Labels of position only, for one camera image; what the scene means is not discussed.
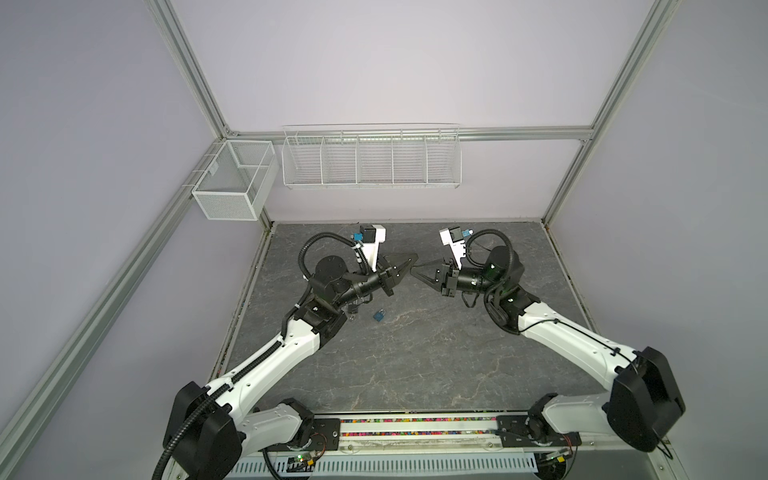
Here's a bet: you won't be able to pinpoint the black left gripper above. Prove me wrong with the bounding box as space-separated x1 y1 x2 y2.
334 253 417 309

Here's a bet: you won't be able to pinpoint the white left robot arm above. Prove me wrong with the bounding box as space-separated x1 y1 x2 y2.
152 252 418 479

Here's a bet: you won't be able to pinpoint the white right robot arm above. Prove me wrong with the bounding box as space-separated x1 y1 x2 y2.
411 246 686 452

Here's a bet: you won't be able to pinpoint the white mesh box basket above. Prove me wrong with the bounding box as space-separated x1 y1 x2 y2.
192 140 279 221

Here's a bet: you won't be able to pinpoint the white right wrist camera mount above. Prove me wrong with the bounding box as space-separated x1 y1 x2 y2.
439 226 473 269

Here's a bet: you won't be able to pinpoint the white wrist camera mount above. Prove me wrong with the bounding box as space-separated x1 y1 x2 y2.
352 224 386 271
439 226 473 269

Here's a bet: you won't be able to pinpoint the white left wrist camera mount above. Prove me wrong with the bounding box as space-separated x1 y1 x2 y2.
352 224 386 271

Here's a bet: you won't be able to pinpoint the black corrugated right cable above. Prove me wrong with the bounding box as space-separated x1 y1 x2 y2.
461 228 673 460

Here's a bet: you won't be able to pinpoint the black corrugated cable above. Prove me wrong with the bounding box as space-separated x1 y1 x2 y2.
151 232 376 480
461 228 673 460

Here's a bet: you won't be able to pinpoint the white wire shelf basket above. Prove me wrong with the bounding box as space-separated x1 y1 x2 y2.
282 123 463 189

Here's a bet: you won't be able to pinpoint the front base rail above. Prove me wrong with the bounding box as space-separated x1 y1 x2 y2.
161 409 691 480

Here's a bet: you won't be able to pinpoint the black corrugated left cable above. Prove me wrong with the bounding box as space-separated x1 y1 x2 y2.
151 232 376 480

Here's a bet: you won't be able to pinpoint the aluminium frame rails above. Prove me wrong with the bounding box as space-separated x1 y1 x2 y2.
0 0 682 457

